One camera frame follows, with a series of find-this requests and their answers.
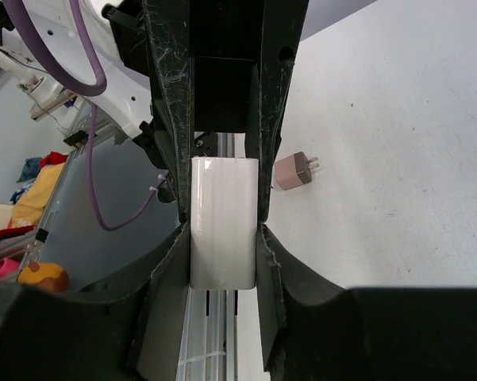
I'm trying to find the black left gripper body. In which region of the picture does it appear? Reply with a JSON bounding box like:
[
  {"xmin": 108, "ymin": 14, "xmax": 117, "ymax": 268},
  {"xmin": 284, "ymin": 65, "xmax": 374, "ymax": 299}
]
[{"xmin": 101, "ymin": 0, "xmax": 267, "ymax": 164}]

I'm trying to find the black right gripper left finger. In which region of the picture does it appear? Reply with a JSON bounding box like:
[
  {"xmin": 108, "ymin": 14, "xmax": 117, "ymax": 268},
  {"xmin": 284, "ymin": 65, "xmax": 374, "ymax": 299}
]
[{"xmin": 0, "ymin": 225, "xmax": 190, "ymax": 380}]

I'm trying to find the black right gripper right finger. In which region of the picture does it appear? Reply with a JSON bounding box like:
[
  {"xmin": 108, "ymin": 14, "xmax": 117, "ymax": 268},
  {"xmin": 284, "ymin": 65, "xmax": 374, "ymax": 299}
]
[{"xmin": 256, "ymin": 225, "xmax": 477, "ymax": 380}]

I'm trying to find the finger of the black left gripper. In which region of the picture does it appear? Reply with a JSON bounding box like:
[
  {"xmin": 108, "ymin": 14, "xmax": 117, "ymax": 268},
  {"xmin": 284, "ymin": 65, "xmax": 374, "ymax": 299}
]
[
  {"xmin": 244, "ymin": 1, "xmax": 308, "ymax": 222},
  {"xmin": 142, "ymin": 1, "xmax": 194, "ymax": 222}
]

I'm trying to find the pink small plug adapter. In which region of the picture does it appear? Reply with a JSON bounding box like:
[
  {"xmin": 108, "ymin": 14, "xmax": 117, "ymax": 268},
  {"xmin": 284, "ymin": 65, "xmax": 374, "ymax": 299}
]
[{"xmin": 274, "ymin": 152, "xmax": 319, "ymax": 191}]

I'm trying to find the white square charger plug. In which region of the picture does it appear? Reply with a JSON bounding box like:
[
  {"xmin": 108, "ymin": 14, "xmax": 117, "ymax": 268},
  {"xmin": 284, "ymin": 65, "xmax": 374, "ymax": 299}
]
[{"xmin": 190, "ymin": 157, "xmax": 259, "ymax": 291}]

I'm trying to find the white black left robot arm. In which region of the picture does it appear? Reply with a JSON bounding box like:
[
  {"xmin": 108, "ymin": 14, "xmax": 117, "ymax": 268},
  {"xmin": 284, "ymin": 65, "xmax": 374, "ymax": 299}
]
[{"xmin": 0, "ymin": 1, "xmax": 308, "ymax": 221}]

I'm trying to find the orange brown plush toy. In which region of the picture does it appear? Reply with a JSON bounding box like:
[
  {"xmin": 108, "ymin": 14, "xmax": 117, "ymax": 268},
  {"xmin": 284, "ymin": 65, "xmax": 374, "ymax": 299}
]
[{"xmin": 17, "ymin": 262, "xmax": 69, "ymax": 293}]

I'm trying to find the colourful cloth pile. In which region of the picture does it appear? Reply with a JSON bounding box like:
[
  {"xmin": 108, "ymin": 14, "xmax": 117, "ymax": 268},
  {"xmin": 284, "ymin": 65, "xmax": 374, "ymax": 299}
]
[{"xmin": 0, "ymin": 150, "xmax": 71, "ymax": 283}]

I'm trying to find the aluminium frame rail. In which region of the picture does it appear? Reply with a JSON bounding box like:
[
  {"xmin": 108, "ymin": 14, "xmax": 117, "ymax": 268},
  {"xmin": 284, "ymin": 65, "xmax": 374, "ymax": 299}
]
[{"xmin": 32, "ymin": 101, "xmax": 237, "ymax": 380}]

